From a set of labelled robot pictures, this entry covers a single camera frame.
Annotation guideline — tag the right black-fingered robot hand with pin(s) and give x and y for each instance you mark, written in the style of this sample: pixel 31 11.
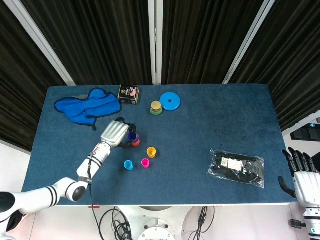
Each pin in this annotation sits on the right black-fingered robot hand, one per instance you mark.
pixel 308 187

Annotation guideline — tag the left black-fingered robot hand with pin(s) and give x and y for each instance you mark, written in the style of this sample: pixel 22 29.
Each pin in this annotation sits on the left black-fingered robot hand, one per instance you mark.
pixel 113 133

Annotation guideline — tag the purple plastic cup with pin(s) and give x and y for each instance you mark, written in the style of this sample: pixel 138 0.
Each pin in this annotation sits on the purple plastic cup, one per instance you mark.
pixel 132 136

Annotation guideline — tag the light blue plastic cup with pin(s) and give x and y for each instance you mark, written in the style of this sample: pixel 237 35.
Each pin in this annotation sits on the light blue plastic cup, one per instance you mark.
pixel 128 165

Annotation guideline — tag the yellow plastic cup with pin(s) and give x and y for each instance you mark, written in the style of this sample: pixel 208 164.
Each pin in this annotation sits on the yellow plastic cup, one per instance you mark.
pixel 151 152

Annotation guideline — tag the pink plastic cup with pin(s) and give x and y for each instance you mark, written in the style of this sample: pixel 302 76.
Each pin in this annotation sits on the pink plastic cup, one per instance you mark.
pixel 145 163

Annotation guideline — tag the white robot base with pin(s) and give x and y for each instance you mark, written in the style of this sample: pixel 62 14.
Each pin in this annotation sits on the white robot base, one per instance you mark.
pixel 155 225

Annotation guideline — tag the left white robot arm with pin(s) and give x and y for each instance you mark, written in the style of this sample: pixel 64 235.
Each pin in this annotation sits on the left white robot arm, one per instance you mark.
pixel 62 190

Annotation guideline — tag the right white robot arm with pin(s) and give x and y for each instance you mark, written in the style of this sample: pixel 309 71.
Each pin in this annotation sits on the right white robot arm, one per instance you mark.
pixel 312 222

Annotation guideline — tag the orange plastic cup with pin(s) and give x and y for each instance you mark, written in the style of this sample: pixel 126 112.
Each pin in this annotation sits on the orange plastic cup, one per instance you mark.
pixel 136 143

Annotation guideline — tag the blue cloth with black trim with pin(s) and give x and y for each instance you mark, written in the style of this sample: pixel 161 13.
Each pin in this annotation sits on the blue cloth with black trim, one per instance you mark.
pixel 87 107

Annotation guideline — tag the black food tin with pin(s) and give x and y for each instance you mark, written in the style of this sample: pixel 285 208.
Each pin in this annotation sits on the black food tin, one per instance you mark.
pixel 128 94

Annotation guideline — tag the yellow and green toy jar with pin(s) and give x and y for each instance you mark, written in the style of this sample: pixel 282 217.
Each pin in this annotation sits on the yellow and green toy jar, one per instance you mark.
pixel 156 107

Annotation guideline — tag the black device with blue light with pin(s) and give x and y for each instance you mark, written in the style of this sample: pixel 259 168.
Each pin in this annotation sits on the black device with blue light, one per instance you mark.
pixel 306 134

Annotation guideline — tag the blue disc with hole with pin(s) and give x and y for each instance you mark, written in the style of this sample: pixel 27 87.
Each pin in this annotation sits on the blue disc with hole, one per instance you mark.
pixel 172 102

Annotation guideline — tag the clear bag with black item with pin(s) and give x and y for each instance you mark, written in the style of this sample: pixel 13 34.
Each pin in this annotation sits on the clear bag with black item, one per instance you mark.
pixel 237 167

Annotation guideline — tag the blue felt table cover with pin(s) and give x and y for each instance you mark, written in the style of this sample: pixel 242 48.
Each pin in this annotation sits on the blue felt table cover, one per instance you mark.
pixel 187 140

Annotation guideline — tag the red tape strip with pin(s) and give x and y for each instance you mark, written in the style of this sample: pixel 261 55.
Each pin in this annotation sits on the red tape strip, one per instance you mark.
pixel 93 207

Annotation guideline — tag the black pleated curtain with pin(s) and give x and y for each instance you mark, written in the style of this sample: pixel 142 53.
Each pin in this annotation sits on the black pleated curtain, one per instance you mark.
pixel 205 37
pixel 100 37
pixel 17 87
pixel 295 62

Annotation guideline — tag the white partition post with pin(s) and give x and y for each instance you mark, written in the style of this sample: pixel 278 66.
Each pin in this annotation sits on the white partition post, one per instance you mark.
pixel 155 37
pixel 40 42
pixel 247 42

